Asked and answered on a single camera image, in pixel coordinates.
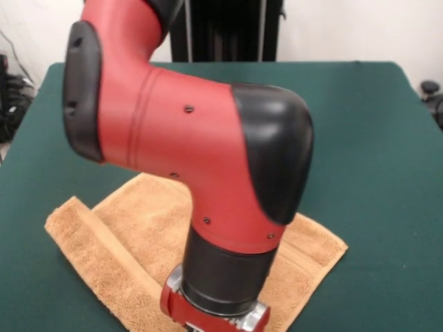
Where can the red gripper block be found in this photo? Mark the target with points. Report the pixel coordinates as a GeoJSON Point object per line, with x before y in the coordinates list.
{"type": "Point", "coordinates": [183, 311]}

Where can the tan terry towel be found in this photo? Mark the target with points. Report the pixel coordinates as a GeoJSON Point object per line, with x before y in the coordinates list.
{"type": "Point", "coordinates": [131, 242]}

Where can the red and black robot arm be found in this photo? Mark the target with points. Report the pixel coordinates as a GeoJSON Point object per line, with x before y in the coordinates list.
{"type": "Point", "coordinates": [180, 131]}

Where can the dark green table cloth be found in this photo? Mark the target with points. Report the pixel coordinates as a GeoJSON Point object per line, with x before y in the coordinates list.
{"type": "Point", "coordinates": [363, 155]}

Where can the black round chair base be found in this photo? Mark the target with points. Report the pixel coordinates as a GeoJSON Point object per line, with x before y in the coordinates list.
{"type": "Point", "coordinates": [432, 93]}

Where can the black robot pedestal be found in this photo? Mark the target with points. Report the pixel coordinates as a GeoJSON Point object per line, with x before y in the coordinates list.
{"type": "Point", "coordinates": [225, 34]}

